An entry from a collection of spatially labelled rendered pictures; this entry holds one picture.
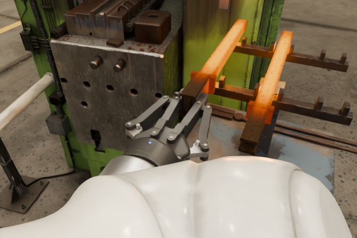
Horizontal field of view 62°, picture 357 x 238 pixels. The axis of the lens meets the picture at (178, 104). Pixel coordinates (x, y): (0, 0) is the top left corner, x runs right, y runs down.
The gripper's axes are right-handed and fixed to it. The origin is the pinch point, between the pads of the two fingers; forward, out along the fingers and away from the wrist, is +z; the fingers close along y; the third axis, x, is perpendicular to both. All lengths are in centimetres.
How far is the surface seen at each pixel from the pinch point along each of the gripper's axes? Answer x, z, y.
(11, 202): -100, 14, -98
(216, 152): -29.9, 17.1, 1.7
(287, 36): -2.2, 37.5, 12.6
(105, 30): -8, 33, -41
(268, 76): -2.7, 15.8, 10.8
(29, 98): -39, 27, -77
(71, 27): -8, 32, -53
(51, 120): -61, 38, -82
